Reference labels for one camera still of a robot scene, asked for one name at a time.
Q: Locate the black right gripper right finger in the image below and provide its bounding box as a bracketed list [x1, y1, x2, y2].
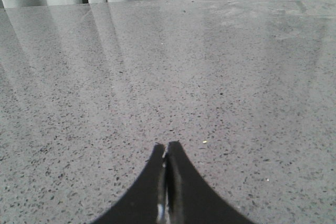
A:
[166, 142, 252, 223]

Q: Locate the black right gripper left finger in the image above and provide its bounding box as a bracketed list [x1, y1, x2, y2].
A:
[93, 144, 166, 224]

